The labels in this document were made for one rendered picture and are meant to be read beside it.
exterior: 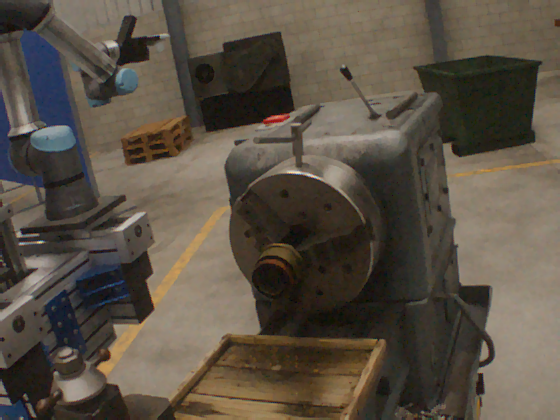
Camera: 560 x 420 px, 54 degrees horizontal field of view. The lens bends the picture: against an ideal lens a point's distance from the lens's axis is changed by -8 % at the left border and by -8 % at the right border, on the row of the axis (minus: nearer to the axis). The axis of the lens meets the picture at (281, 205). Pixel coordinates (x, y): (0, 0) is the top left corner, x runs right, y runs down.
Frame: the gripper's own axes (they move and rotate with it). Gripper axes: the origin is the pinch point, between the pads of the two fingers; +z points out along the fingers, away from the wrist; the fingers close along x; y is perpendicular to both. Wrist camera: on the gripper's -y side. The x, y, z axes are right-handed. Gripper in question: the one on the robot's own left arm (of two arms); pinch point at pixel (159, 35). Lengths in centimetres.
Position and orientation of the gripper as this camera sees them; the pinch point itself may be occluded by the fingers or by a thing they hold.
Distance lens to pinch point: 204.0
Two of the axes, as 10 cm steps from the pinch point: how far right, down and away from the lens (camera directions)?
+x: 7.9, 1.6, -5.9
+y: 0.8, 9.3, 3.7
